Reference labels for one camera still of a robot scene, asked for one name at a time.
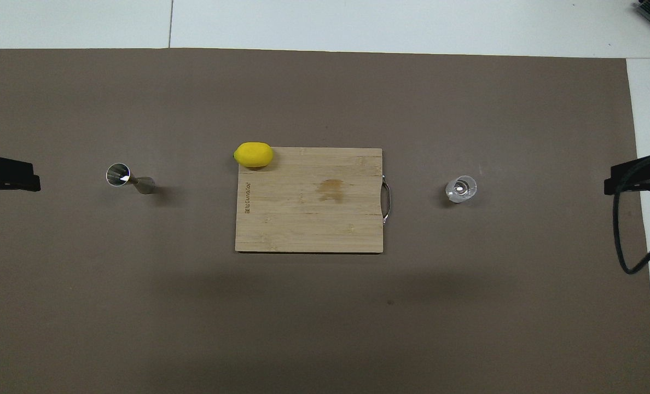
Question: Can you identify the steel jigger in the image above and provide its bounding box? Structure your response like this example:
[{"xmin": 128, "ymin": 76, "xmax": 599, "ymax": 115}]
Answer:
[{"xmin": 106, "ymin": 163, "xmax": 156, "ymax": 195}]

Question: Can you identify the clear shot glass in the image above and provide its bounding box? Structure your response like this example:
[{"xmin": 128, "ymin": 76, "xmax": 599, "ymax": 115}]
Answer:
[{"xmin": 445, "ymin": 175, "xmax": 478, "ymax": 204}]

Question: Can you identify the brown table mat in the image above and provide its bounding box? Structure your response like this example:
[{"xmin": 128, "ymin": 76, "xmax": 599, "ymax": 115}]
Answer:
[{"xmin": 0, "ymin": 48, "xmax": 650, "ymax": 394}]

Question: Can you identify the yellow lemon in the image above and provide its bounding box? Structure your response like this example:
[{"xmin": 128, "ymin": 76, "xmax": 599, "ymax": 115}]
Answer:
[{"xmin": 233, "ymin": 142, "xmax": 274, "ymax": 168}]

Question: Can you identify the wooden cutting board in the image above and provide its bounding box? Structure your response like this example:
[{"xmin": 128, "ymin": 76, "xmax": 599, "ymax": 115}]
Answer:
[{"xmin": 235, "ymin": 147, "xmax": 391, "ymax": 254}]

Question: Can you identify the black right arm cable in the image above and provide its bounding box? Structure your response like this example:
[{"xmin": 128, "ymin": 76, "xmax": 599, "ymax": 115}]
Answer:
[{"xmin": 613, "ymin": 151, "xmax": 650, "ymax": 275}]

